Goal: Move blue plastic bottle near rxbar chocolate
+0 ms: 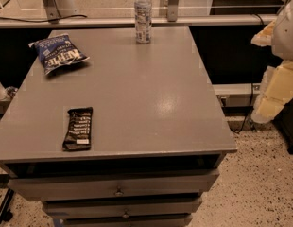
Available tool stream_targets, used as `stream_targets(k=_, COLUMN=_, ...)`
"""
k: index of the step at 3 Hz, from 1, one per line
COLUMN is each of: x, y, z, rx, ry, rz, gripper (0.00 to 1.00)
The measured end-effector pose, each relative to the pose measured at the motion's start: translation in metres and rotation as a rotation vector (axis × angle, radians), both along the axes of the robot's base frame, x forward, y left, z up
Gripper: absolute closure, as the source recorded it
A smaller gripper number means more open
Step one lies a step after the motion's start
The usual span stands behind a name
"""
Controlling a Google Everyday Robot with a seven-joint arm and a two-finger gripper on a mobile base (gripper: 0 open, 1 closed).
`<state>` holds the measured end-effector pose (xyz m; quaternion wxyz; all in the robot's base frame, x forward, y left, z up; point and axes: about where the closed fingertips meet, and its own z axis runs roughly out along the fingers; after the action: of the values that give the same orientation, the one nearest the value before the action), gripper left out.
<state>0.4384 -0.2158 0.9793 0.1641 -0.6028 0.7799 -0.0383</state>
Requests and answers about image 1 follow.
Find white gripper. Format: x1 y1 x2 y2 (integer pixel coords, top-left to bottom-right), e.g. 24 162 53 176
251 0 293 124

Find clear plastic water bottle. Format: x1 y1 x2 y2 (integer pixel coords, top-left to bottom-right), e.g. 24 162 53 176
134 0 152 44

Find black RXBAR chocolate bar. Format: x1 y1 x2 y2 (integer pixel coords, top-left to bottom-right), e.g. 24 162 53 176
62 107 93 151

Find top grey drawer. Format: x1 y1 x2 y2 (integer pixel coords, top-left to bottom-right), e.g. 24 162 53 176
9 169 219 201

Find grey drawer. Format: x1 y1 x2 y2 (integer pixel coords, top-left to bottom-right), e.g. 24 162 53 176
9 169 219 201
63 214 193 227
43 196 202 219

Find middle grey drawer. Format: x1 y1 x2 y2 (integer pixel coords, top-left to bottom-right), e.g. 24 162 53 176
43 196 202 219

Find grey drawer cabinet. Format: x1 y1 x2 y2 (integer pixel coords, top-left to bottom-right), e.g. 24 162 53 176
0 26 238 227

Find bottom grey drawer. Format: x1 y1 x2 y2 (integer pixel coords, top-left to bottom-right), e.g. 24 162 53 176
63 214 193 227

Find blue Kettle chips bag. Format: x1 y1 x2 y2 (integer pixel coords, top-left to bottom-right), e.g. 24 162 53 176
28 33 88 75

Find white object at left edge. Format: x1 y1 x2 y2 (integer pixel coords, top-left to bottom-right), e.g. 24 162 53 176
0 78 9 102

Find black stand leg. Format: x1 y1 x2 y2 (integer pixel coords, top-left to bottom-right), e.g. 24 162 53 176
0 189 14 224

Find black cable on floor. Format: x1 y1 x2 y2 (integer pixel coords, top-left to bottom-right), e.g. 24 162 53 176
230 82 255 134

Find grey metal post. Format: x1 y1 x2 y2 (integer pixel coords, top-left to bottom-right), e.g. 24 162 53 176
167 0 179 22

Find black cable on rail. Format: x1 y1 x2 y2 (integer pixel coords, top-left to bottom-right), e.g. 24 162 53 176
0 13 88 24

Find white pedestal base background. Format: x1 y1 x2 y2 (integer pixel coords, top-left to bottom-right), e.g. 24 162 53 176
43 0 78 20

